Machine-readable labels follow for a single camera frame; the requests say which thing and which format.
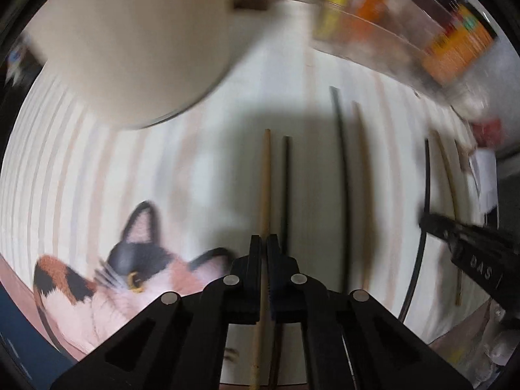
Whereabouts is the orange labelled sauce bottle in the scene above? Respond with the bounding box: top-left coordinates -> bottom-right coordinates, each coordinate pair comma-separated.
421,0 -> 497,86

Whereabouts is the black chopstick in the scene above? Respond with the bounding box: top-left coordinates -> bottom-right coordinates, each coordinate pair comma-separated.
330,86 -> 352,293
398,138 -> 431,323

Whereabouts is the beige wooden utensil holder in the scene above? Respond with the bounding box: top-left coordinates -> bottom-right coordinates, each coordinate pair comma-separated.
26,0 -> 229,128

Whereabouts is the light wooden chopstick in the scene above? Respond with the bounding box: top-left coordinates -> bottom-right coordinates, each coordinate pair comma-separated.
430,129 -> 463,306
249,129 -> 271,390

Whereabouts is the striped cat placemat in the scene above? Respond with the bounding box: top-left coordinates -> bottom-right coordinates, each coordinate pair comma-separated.
1,0 -> 483,389

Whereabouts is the dark chopstick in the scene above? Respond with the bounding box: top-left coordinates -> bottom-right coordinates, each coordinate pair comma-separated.
268,136 -> 292,389

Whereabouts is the orange seasoning packet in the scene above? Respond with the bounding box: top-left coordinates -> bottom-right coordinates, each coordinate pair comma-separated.
351,0 -> 387,41

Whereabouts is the clear plastic organizer bin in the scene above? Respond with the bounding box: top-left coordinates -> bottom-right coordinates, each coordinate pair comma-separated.
312,0 -> 473,99

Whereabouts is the white paper towel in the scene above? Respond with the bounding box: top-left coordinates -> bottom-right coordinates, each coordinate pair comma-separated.
470,148 -> 498,215

